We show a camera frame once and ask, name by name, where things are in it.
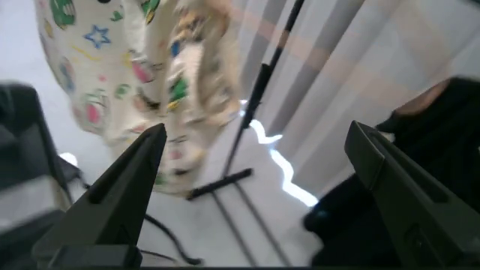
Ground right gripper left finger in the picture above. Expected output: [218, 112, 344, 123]
[31, 122, 168, 269]

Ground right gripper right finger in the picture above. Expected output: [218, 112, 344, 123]
[343, 120, 480, 269]

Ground black garment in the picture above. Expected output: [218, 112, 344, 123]
[302, 76, 480, 268]

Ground cream printed garment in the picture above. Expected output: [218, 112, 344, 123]
[33, 0, 243, 197]

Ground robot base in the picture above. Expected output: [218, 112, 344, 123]
[0, 82, 82, 269]

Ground black clothes rack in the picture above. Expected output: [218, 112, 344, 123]
[186, 0, 307, 268]

